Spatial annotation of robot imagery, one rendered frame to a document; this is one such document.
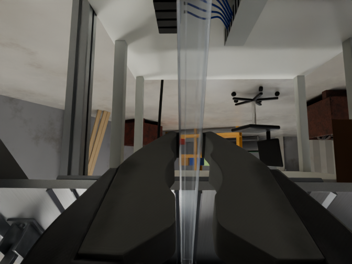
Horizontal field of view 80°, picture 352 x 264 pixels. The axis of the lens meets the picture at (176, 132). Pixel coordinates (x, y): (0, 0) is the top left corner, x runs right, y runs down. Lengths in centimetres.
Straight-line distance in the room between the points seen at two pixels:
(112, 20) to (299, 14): 44
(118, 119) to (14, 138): 375
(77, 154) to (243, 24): 44
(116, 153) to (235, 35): 42
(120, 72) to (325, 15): 52
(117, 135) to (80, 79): 18
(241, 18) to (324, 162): 928
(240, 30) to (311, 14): 17
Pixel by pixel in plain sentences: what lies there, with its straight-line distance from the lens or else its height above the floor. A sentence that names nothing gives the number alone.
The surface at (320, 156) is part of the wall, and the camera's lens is 966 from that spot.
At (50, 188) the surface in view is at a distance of 22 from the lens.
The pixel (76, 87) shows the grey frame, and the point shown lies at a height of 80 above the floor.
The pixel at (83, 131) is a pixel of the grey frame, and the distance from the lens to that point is 47.
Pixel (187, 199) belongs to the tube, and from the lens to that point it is 17.
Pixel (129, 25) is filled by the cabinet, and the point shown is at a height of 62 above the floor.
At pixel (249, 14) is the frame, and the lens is 51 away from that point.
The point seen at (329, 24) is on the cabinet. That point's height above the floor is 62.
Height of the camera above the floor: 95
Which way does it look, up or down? 7 degrees down
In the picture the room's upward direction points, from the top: 180 degrees counter-clockwise
